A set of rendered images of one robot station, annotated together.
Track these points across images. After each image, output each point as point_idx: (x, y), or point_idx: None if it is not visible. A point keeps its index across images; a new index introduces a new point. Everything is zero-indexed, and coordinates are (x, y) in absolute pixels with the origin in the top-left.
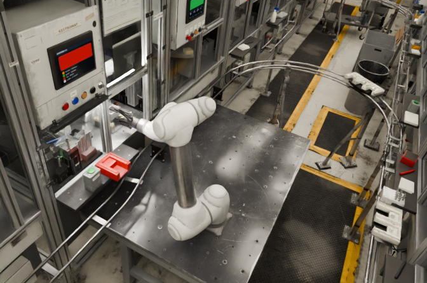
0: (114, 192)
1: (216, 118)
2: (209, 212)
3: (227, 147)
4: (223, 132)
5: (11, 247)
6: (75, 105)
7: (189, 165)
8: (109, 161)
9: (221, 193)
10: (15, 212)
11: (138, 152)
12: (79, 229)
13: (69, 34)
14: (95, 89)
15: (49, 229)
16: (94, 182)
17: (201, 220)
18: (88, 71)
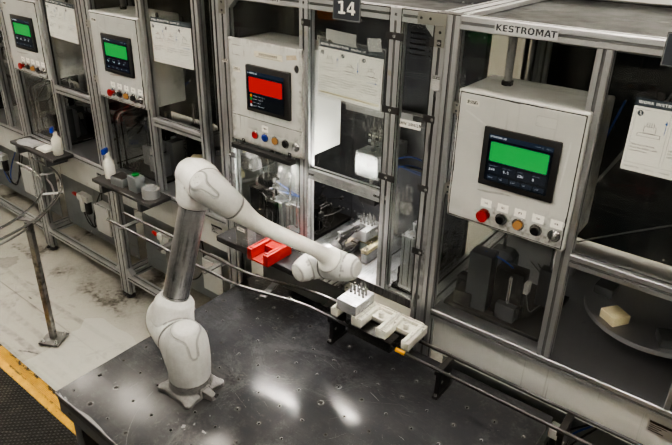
0: (249, 272)
1: (468, 434)
2: (163, 330)
3: (364, 437)
4: (415, 440)
5: (210, 229)
6: (265, 144)
7: (175, 236)
8: (275, 245)
9: (176, 329)
10: None
11: None
12: (206, 254)
13: (268, 63)
14: (286, 145)
15: (228, 251)
16: (238, 233)
17: (153, 321)
18: (279, 116)
